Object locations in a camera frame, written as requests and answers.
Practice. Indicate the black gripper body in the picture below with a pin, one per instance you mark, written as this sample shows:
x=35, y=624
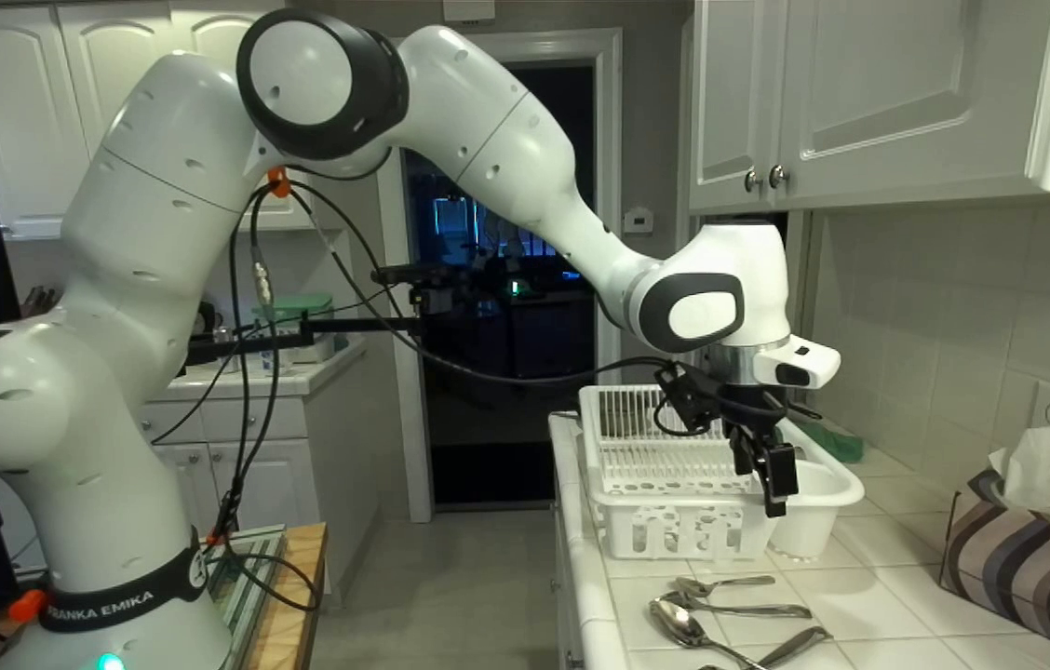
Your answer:
x=743, y=403

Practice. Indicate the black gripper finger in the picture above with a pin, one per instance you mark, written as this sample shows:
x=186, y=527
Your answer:
x=747, y=450
x=780, y=477

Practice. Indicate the white plastic dish rack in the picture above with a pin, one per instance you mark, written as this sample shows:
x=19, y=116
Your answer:
x=661, y=498

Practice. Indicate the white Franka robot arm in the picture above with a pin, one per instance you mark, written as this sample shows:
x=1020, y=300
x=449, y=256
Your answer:
x=117, y=311

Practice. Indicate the green sponge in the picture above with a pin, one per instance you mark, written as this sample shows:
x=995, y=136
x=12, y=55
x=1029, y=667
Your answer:
x=831, y=441

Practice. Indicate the small silver spoon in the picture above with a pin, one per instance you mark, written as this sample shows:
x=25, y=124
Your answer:
x=725, y=581

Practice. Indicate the silver fork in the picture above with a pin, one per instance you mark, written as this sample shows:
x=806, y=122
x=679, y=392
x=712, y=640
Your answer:
x=735, y=607
x=797, y=647

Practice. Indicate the large silver spoon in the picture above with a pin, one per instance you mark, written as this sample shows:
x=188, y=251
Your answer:
x=675, y=624

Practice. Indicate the silver cabinet knob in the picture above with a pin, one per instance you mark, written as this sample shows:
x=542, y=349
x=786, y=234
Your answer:
x=780, y=178
x=754, y=183

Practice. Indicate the white tissue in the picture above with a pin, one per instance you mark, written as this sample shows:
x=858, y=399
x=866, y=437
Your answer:
x=1034, y=470

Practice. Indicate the striped tissue box cover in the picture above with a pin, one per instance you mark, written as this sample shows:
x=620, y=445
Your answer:
x=1021, y=562

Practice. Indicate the white upper kitchen cabinet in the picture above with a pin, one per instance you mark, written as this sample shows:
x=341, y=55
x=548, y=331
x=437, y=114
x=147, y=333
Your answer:
x=898, y=86

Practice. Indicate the white background counter cabinet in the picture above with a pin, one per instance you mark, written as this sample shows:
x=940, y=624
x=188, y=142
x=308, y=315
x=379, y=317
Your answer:
x=302, y=459

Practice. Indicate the green box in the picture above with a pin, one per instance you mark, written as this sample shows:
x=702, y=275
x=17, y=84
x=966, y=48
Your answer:
x=295, y=311

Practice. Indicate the wooden table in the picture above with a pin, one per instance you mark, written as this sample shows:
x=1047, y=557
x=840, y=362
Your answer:
x=295, y=599

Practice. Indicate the white fixture above door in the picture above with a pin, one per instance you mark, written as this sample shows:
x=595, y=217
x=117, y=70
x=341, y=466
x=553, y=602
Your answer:
x=469, y=11

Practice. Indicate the green board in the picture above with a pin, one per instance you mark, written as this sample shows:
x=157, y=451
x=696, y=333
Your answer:
x=241, y=581

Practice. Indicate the black camera on boom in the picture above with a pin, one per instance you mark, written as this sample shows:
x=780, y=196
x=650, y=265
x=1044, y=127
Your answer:
x=426, y=297

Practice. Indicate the white door frame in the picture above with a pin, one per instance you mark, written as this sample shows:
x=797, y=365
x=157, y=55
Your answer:
x=408, y=435

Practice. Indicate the black horizontal camera boom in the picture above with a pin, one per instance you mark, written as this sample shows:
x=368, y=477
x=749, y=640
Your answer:
x=302, y=331

